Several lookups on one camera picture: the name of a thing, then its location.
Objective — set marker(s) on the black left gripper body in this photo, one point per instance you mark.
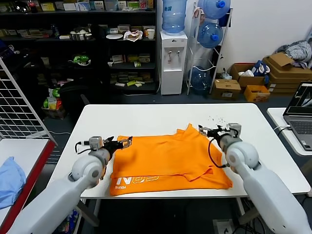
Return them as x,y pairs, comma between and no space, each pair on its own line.
109,146

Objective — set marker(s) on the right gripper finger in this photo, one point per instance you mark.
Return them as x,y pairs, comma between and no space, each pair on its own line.
221,127
203,130

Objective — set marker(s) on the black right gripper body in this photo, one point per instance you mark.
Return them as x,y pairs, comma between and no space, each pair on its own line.
217,134

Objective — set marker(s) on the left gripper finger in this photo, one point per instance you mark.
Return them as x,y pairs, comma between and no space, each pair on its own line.
126,142
110,139

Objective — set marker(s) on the orange t-shirt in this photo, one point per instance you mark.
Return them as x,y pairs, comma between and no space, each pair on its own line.
165,161

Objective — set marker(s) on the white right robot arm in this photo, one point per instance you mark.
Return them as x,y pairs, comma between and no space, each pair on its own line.
243,156

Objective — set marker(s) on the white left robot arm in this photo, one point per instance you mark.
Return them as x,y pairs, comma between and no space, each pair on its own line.
85,170

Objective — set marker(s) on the grey pile of clothes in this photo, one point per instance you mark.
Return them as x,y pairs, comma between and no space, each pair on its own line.
297,50

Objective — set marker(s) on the large white work table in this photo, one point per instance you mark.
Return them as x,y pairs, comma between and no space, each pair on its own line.
146,119

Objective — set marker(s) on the closed brown cardboard box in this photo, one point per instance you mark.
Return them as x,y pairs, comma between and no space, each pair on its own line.
226,89

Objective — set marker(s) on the yellow cardboard box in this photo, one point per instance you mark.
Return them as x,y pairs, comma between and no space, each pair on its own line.
256,95

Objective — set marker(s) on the white metal jug rack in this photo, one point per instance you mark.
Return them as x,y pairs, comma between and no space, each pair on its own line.
188,85

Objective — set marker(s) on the small white side table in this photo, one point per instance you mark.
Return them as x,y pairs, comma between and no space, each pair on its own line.
275,117

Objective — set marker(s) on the open brown cardboard box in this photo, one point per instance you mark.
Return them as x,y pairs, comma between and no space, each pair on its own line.
254,81

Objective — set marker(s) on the black office chair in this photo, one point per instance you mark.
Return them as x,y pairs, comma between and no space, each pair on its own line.
73,95

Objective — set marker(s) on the white water dispenser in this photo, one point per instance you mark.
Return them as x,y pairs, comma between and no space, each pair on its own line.
172,80

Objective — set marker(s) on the basket of snack packs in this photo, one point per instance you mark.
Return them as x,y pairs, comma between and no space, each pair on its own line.
52,103

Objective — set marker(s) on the blue and white bag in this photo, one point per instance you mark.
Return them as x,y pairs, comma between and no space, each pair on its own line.
259,69

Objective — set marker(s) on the grey laptop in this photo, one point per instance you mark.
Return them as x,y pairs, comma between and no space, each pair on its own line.
299,125

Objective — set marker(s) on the stack of flat cardboard boxes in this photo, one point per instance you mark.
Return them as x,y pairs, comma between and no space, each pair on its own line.
287,75

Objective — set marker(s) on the green toy vegetables bowl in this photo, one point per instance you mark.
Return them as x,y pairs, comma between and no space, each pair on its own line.
81,59

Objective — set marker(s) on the red-edged white table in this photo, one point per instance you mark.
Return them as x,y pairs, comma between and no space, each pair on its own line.
22,151

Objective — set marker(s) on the grey floor socket box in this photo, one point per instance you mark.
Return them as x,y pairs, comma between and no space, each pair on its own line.
223,227

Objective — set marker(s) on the white plate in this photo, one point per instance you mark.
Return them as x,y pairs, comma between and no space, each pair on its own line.
115,37

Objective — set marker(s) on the light blue cloth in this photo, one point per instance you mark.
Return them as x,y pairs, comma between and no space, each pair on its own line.
9,180

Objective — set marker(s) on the white and red plastic bag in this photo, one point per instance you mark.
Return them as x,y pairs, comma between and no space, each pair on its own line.
132,36

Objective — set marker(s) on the metal bowl with white buns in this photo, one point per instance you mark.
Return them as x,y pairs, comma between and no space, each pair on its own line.
78,37

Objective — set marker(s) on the white paper cup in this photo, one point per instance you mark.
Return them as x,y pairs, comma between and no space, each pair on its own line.
151,34

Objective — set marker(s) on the upright blue water jug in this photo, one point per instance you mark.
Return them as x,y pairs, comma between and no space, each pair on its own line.
173,17

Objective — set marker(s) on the dark spray bottle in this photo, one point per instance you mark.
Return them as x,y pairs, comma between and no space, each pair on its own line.
55,32

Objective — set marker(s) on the black shelving unit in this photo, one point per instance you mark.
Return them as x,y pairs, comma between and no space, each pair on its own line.
73,13

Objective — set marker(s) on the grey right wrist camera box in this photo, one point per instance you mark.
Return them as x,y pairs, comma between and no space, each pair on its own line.
234,130

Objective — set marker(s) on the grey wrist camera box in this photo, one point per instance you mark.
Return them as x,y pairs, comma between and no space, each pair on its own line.
234,130
95,142

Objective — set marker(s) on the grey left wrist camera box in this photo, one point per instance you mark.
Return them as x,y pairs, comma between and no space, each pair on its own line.
95,142

